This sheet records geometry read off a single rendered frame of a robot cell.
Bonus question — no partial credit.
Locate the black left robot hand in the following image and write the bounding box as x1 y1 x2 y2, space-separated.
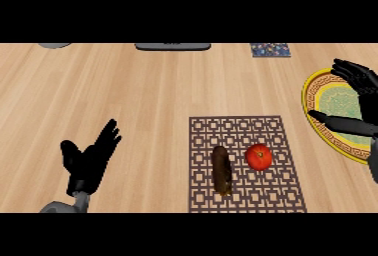
59 118 124 197

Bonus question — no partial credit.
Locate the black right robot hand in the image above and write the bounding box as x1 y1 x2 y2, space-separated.
306 58 378 185

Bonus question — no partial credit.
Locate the yellow and green plate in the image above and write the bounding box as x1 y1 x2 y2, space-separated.
300 67 374 165

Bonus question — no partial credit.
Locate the red tomato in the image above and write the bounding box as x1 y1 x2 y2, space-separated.
244 143 273 172

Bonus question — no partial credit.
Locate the brown patterned placemat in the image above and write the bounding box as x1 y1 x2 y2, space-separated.
188 115 309 214

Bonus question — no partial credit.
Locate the blue patterned square tile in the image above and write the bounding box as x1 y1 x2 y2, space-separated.
248 42 293 58

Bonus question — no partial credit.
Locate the long brown vegetable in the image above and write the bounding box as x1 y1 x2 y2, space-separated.
210 145 234 197

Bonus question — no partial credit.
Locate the grey rounded object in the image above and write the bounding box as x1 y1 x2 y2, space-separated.
37 42 73 50

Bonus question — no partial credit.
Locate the dark grey flat appliance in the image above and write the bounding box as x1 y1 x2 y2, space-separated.
135 42 213 52

